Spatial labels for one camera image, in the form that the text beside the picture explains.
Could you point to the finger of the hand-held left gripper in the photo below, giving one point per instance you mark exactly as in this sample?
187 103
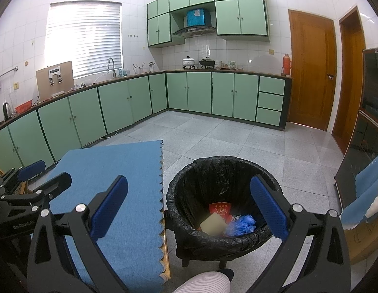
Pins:
32 168
59 181

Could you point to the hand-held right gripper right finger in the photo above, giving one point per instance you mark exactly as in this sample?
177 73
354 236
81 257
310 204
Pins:
268 207

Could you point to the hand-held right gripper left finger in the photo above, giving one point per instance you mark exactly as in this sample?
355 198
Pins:
109 207

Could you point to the blue disposable glove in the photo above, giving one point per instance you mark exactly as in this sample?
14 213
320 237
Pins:
240 224

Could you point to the red paper envelope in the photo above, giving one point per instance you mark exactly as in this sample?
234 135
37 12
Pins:
219 210

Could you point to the yellow sponge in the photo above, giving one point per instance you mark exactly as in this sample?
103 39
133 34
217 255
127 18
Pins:
212 224

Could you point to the black lined trash bin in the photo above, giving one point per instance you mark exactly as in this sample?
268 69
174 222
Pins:
201 183

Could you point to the blue table mat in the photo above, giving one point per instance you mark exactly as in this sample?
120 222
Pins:
365 189
115 164

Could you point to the orange basin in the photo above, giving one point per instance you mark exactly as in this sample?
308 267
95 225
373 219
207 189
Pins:
23 106

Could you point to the electric kettle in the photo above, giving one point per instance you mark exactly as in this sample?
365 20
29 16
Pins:
7 110

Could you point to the dark shoe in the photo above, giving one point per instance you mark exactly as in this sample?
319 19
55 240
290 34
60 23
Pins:
227 273

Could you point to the brown board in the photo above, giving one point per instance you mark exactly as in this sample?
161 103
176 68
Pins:
42 88

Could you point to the green base cabinets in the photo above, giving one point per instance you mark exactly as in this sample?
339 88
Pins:
115 103

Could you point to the metal towel bar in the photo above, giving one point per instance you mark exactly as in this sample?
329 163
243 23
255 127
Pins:
7 71

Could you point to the white device on board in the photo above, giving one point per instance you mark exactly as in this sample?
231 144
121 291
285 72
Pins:
55 70

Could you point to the light wooden table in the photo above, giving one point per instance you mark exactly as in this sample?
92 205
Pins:
362 244

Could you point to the chrome sink faucet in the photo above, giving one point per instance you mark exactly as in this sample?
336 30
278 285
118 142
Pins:
111 67

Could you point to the utensil holder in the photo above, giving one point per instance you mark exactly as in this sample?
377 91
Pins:
138 70

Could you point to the dark glass cabinet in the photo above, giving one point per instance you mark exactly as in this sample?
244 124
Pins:
369 113

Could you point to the white window blind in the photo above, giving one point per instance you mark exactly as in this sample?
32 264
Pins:
85 39

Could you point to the red thermos flask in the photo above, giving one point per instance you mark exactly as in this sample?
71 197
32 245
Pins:
286 65

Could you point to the row of glass jars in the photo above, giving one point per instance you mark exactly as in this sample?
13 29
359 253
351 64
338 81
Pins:
228 65

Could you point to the black wok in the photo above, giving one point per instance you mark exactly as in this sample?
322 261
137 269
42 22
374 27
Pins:
207 63

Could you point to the white cooking pot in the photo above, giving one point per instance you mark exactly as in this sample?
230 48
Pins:
188 62

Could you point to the range hood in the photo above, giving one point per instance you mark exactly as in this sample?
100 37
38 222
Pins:
193 32

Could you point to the green wall cabinets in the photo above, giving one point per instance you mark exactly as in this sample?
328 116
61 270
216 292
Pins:
240 15

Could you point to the blue hood duct cover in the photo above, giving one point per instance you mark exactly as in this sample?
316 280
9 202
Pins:
196 17

